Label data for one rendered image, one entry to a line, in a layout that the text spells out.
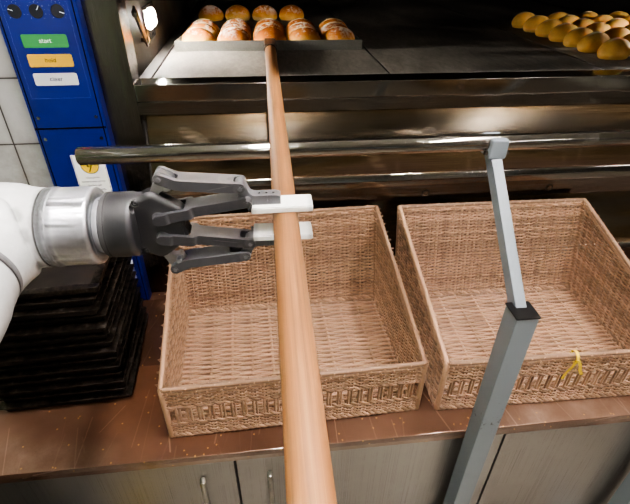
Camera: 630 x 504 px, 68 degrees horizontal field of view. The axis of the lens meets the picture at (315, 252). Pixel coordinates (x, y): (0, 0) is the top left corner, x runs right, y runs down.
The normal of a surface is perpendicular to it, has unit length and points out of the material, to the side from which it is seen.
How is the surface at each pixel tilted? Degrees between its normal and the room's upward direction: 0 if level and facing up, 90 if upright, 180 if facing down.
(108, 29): 90
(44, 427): 0
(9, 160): 90
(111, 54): 90
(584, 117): 70
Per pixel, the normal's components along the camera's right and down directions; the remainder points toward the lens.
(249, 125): 0.11, 0.25
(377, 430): 0.01, -0.82
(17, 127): 0.11, 0.56
